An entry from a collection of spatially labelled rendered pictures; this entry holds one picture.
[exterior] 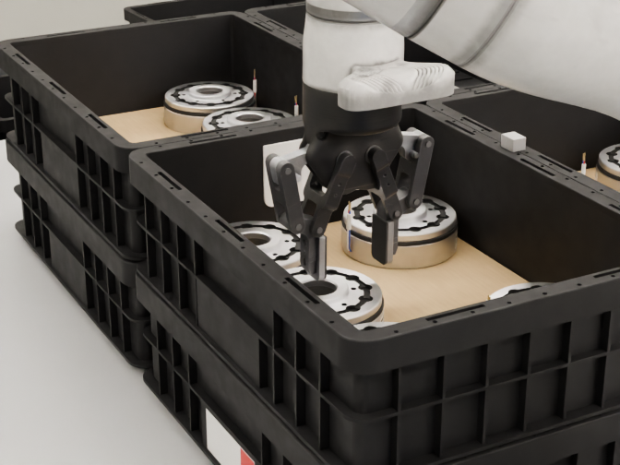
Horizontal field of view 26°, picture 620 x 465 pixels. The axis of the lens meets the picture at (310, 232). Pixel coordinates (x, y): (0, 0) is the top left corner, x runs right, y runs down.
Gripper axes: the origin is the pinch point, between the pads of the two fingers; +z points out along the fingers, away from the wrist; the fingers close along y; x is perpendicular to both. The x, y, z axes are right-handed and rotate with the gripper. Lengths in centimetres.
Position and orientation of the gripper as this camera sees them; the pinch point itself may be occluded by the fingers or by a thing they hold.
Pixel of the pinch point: (349, 251)
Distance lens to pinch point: 105.7
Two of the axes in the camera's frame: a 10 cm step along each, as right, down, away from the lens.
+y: -8.7, 1.9, -4.5
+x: 4.9, 3.5, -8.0
